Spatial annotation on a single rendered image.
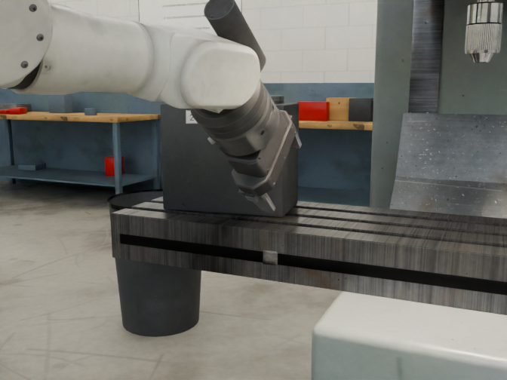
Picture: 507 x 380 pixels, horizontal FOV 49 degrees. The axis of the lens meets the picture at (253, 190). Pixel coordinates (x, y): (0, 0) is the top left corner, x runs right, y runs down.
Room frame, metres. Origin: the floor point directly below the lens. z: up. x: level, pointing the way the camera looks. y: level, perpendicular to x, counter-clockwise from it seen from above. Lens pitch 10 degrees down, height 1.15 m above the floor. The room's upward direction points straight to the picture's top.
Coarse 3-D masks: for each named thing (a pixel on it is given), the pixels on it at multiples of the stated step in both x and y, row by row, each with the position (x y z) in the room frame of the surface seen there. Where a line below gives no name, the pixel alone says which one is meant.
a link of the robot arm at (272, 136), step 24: (264, 120) 0.64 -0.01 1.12; (288, 120) 0.74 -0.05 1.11; (216, 144) 0.66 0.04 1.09; (240, 144) 0.64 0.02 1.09; (264, 144) 0.66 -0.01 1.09; (288, 144) 0.73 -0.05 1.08; (240, 168) 0.70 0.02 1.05; (264, 168) 0.69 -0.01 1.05; (240, 192) 0.72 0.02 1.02; (264, 192) 0.71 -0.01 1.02
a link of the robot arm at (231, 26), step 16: (224, 0) 0.59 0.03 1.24; (208, 16) 0.59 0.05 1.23; (224, 16) 0.58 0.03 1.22; (240, 16) 0.60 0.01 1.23; (192, 32) 0.59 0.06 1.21; (224, 32) 0.60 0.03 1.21; (240, 32) 0.60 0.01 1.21; (256, 48) 0.63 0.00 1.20; (256, 96) 0.62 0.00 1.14; (192, 112) 0.64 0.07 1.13; (208, 112) 0.62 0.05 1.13; (224, 112) 0.61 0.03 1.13; (240, 112) 0.61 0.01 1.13; (256, 112) 0.62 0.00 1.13; (208, 128) 0.62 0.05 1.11; (224, 128) 0.61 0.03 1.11; (240, 128) 0.62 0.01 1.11
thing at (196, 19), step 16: (144, 0) 6.02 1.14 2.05; (160, 0) 5.95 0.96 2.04; (176, 0) 5.87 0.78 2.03; (192, 0) 5.80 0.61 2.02; (208, 0) 5.72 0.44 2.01; (240, 0) 5.59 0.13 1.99; (144, 16) 6.03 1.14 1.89; (160, 16) 5.95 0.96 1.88; (176, 16) 5.87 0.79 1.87; (192, 16) 5.80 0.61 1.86; (208, 32) 5.73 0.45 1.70
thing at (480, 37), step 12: (468, 12) 0.81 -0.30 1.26; (480, 12) 0.79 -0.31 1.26; (492, 12) 0.79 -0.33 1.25; (468, 24) 0.81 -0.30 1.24; (480, 24) 0.79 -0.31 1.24; (492, 24) 0.79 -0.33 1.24; (468, 36) 0.81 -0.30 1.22; (480, 36) 0.79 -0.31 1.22; (492, 36) 0.79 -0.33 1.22; (468, 48) 0.80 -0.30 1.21; (480, 48) 0.79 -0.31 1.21; (492, 48) 0.79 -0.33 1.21
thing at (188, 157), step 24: (168, 120) 0.96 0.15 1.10; (192, 120) 0.94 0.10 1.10; (168, 144) 0.96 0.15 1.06; (192, 144) 0.94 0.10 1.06; (168, 168) 0.96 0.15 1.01; (192, 168) 0.94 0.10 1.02; (216, 168) 0.93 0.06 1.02; (288, 168) 0.93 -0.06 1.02; (168, 192) 0.96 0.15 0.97; (192, 192) 0.94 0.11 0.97; (216, 192) 0.93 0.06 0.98; (288, 192) 0.94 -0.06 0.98
